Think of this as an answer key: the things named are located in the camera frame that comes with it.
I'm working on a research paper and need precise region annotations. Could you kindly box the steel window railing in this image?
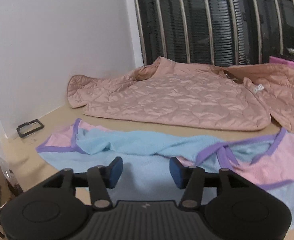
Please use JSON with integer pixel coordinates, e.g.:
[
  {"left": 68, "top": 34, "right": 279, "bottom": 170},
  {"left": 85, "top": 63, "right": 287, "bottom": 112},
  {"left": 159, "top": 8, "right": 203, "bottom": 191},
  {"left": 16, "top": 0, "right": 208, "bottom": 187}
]
[{"left": 134, "top": 0, "right": 294, "bottom": 67}]

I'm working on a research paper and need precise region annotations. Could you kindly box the magenta flat box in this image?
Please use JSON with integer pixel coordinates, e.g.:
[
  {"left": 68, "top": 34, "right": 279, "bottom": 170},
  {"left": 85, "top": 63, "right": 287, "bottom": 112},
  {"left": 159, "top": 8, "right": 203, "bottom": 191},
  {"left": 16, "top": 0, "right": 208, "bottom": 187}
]
[{"left": 269, "top": 56, "right": 294, "bottom": 69}]

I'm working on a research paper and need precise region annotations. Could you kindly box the black rectangular frame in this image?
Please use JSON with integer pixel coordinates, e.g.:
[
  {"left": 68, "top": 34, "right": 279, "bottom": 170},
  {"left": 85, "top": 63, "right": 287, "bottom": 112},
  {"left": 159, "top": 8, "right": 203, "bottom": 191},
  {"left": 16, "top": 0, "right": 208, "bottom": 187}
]
[{"left": 16, "top": 119, "right": 44, "bottom": 138}]

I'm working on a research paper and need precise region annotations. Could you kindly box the pink blue purple garment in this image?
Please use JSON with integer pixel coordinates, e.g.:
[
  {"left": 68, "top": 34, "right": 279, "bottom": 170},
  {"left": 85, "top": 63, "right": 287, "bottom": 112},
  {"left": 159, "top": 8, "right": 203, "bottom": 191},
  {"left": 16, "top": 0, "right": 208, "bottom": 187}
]
[{"left": 36, "top": 119, "right": 294, "bottom": 229}]

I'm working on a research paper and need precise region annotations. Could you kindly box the pink quilted jacket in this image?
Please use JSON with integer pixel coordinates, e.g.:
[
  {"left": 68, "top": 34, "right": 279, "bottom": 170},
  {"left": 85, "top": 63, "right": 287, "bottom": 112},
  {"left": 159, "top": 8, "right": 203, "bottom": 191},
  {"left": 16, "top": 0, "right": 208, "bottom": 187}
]
[{"left": 67, "top": 57, "right": 294, "bottom": 133}]

